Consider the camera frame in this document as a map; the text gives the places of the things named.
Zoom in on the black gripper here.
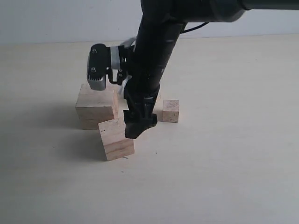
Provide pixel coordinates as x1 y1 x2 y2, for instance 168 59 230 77
124 87 160 139

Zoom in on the second largest wooden cube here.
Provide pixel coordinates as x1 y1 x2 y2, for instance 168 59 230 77
98 117 135 161

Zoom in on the smallest wooden cube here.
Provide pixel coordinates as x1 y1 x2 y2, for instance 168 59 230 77
162 100 179 123

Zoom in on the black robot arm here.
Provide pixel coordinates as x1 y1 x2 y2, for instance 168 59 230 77
124 0 299 139

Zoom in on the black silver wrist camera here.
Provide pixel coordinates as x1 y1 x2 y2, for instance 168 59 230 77
87 43 128 91

